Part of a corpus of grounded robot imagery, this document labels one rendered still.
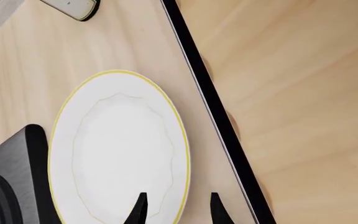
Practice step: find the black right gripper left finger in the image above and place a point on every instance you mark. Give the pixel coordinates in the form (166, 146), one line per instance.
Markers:
(138, 212)

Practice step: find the pale grey flat plate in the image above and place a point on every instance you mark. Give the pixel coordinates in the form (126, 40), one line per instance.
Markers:
(73, 7)

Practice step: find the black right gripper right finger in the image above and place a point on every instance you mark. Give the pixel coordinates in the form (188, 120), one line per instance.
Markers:
(218, 211)

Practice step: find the white plate with yellow rim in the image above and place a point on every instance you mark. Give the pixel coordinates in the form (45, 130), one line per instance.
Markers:
(120, 149)

